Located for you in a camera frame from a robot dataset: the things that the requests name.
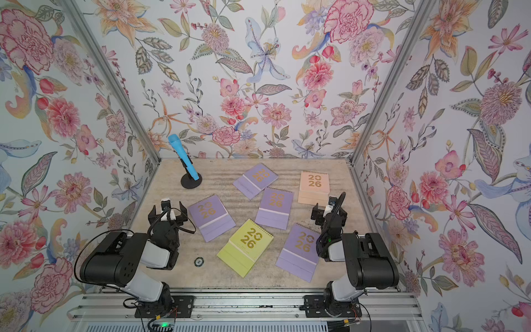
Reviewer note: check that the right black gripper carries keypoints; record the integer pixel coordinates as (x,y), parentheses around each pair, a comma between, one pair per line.
(319,213)

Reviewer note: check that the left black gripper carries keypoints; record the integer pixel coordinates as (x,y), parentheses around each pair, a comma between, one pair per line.
(179,220)

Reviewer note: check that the purple calendar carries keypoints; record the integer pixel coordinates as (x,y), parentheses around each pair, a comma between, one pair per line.
(255,180)
(211,217)
(274,209)
(299,254)

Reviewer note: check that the lime green 2026 calendar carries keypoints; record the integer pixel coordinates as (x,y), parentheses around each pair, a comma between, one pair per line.
(245,247)

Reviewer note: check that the purple calendar back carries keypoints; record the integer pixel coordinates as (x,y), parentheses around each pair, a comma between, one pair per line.
(255,180)

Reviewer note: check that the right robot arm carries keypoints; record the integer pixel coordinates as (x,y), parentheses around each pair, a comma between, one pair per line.
(368,262)

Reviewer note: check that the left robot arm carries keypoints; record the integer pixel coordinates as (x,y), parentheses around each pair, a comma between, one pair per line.
(117,260)

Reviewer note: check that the peach 2026 calendar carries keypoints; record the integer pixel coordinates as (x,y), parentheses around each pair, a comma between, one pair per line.
(314,188)

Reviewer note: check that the small black round disc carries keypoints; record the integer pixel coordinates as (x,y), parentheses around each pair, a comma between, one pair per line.
(199,261)

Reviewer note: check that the blue microphone on black stand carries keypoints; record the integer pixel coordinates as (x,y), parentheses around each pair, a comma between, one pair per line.
(191,179)

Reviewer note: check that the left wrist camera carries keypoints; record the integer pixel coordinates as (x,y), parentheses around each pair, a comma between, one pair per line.
(166,210)

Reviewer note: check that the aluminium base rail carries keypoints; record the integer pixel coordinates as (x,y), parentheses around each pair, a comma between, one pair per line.
(251,310)

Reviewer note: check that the right aluminium corner post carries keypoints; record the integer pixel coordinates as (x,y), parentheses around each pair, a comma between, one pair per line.
(368,121)

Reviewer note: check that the aluminium corner post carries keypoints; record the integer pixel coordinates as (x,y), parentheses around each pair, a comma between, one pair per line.
(81,27)
(368,121)

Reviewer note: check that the left aluminium corner post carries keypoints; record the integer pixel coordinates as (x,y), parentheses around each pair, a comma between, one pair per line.
(81,27)

